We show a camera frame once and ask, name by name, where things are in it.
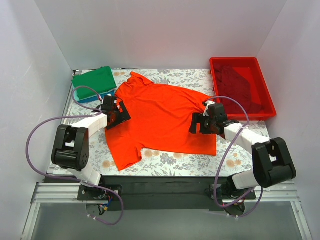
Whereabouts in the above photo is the orange t shirt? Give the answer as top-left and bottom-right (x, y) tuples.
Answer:
(105, 72), (217, 171)

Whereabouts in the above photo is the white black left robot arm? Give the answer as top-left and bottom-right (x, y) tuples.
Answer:
(51, 95), (131, 186)

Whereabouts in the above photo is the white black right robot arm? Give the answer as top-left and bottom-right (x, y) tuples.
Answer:
(189, 101), (297, 192)

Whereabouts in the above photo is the folded blue t shirt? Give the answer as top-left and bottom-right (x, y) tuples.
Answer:
(73, 85), (115, 104)

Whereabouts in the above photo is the folded green t shirt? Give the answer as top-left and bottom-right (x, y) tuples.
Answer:
(71, 66), (117, 95)

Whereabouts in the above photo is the dark red t shirt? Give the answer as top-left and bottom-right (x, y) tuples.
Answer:
(213, 63), (263, 114)

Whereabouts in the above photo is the red plastic bin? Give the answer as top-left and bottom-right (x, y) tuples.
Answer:
(209, 56), (277, 121)

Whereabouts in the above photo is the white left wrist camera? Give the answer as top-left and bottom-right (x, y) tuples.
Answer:
(98, 91), (115, 103)

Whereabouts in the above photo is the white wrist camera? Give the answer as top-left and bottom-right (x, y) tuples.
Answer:
(98, 91), (115, 103)
(202, 100), (216, 117)

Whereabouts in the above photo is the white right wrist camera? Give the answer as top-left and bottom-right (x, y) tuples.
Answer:
(202, 100), (216, 117)

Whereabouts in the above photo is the aluminium frame rail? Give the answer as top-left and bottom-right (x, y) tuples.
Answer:
(31, 183), (80, 204)

